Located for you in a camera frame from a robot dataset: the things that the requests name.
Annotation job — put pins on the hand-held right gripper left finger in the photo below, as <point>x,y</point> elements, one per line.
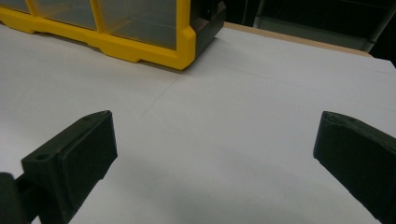
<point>71,161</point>

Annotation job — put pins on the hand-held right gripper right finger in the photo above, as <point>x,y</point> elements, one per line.
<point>358,155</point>

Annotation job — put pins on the metal stand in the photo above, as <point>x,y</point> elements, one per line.
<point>317,28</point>

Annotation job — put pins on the yellow and black drawer organizer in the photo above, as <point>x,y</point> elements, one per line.
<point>149,53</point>

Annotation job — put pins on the clear plastic drawer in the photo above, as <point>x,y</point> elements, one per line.
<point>14,4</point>
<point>140,21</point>
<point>65,12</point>

